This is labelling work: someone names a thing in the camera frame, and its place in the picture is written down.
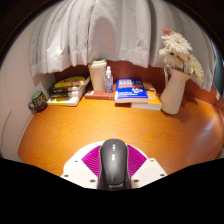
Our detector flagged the green black mug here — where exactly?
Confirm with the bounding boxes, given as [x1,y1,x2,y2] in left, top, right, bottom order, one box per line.
[28,90,48,113]

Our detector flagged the red book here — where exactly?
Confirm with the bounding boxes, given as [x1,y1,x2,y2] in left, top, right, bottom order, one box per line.
[84,83,117,101]

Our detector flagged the yellow orange book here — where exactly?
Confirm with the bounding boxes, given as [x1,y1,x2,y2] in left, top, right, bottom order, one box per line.
[130,82,163,111]

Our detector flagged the blue book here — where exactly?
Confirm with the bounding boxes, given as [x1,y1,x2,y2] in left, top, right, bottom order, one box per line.
[114,77,150,104]

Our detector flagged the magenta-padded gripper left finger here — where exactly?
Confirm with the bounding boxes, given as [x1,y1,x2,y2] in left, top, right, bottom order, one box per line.
[60,145,103,190]

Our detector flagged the white ceramic jug vase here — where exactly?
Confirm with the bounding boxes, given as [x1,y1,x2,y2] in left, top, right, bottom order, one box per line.
[159,64,191,116]

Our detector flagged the white flower bouquet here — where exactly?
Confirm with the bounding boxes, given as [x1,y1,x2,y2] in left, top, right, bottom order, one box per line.
[158,28,205,87]

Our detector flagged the black computer mouse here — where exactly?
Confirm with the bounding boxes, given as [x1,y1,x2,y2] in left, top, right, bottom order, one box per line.
[97,138,132,192]

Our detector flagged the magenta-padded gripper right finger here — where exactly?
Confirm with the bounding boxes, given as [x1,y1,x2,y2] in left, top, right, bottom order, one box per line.
[127,144,168,188]

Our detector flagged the white curtain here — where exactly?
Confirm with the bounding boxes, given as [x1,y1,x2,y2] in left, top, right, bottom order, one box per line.
[29,0,215,93]

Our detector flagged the white yellow book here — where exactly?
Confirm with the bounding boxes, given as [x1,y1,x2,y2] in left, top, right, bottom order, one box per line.
[46,90,87,107]

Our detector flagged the clear spray bottle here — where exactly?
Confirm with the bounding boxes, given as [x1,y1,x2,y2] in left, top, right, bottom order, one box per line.
[103,65,114,94]

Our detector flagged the cream tumbler cup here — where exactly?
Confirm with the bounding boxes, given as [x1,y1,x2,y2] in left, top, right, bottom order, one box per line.
[87,58,108,92]

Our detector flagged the yellow covered book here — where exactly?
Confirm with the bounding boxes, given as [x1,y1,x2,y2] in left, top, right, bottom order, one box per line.
[48,75,91,92]

